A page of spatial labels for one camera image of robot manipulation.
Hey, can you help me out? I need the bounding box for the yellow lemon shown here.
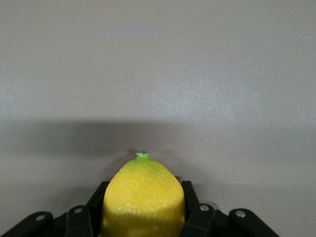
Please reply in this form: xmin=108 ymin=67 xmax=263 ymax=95
xmin=100 ymin=150 xmax=187 ymax=237

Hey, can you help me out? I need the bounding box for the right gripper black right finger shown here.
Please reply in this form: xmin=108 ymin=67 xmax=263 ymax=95
xmin=179 ymin=181 xmax=281 ymax=237

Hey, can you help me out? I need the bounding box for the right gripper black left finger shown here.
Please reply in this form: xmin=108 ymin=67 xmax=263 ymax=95
xmin=0 ymin=181 xmax=110 ymax=237

